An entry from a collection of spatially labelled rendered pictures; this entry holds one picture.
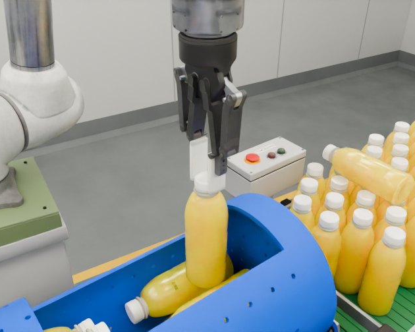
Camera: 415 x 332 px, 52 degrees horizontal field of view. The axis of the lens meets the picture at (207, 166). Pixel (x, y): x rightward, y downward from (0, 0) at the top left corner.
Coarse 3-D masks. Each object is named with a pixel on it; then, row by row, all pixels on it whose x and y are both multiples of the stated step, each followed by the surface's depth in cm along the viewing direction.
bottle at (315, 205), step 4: (300, 188) 99; (296, 192) 101; (300, 192) 99; (304, 192) 98; (316, 192) 98; (312, 196) 98; (316, 196) 98; (292, 200) 101; (312, 200) 98; (316, 200) 98; (320, 200) 100; (292, 204) 101; (312, 204) 98; (316, 204) 98; (320, 204) 100; (312, 208) 98; (316, 208) 98; (312, 212) 98; (316, 212) 99
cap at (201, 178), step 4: (200, 172) 66; (204, 172) 66; (196, 176) 65; (200, 176) 65; (204, 176) 65; (196, 180) 64; (200, 180) 64; (204, 180) 64; (196, 184) 64; (200, 184) 64; (204, 184) 64; (196, 188) 65; (200, 188) 64; (204, 188) 64; (204, 192) 64
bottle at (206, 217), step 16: (192, 192) 67; (192, 208) 66; (208, 208) 65; (224, 208) 66; (192, 224) 66; (208, 224) 65; (224, 224) 67; (192, 240) 68; (208, 240) 67; (224, 240) 69; (192, 256) 70; (208, 256) 69; (224, 256) 71; (192, 272) 72; (208, 272) 71; (224, 272) 73
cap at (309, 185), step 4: (304, 180) 98; (308, 180) 98; (312, 180) 98; (316, 180) 98; (300, 184) 99; (304, 184) 97; (308, 184) 97; (312, 184) 97; (316, 184) 97; (304, 188) 97; (308, 188) 97; (312, 188) 97; (316, 188) 97; (308, 192) 97; (312, 192) 97
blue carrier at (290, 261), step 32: (256, 224) 77; (288, 224) 67; (160, 256) 78; (256, 256) 80; (288, 256) 63; (320, 256) 65; (96, 288) 72; (128, 288) 76; (224, 288) 57; (256, 288) 59; (288, 288) 61; (320, 288) 64; (0, 320) 52; (32, 320) 51; (64, 320) 70; (96, 320) 74; (128, 320) 77; (160, 320) 79; (192, 320) 54; (256, 320) 58; (288, 320) 61; (320, 320) 65
